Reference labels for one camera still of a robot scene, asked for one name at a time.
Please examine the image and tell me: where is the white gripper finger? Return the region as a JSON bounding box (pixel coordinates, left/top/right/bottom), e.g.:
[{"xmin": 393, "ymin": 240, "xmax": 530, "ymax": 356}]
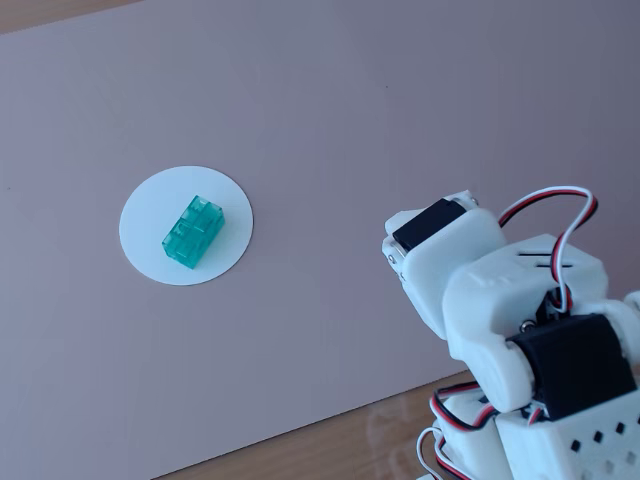
[{"xmin": 382, "ymin": 206, "xmax": 427, "ymax": 242}]

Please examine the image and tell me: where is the red white black gripper cable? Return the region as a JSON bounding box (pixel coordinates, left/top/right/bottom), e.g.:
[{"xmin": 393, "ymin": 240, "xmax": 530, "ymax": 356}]
[{"xmin": 496, "ymin": 185, "xmax": 600, "ymax": 315}]

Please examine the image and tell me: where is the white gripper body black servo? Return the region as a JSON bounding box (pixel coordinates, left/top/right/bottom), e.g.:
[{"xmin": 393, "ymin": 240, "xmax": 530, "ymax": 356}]
[{"xmin": 381, "ymin": 189, "xmax": 510, "ymax": 342}]

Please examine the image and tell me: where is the white paper circle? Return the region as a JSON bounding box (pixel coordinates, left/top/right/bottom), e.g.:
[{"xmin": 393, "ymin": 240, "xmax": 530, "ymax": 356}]
[{"xmin": 118, "ymin": 164, "xmax": 255, "ymax": 287}]

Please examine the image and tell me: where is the teal translucent lego brick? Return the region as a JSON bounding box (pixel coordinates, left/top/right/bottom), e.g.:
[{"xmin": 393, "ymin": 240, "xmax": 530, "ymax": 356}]
[{"xmin": 160, "ymin": 194, "xmax": 226, "ymax": 270}]

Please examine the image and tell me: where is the red white black base cable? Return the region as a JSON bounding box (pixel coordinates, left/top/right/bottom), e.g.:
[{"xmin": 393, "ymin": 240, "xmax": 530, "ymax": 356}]
[{"xmin": 415, "ymin": 380, "xmax": 546, "ymax": 480}]

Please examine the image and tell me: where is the pink board mat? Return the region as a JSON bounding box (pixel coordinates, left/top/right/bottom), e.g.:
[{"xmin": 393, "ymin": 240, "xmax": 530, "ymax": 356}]
[{"xmin": 0, "ymin": 0, "xmax": 640, "ymax": 480}]

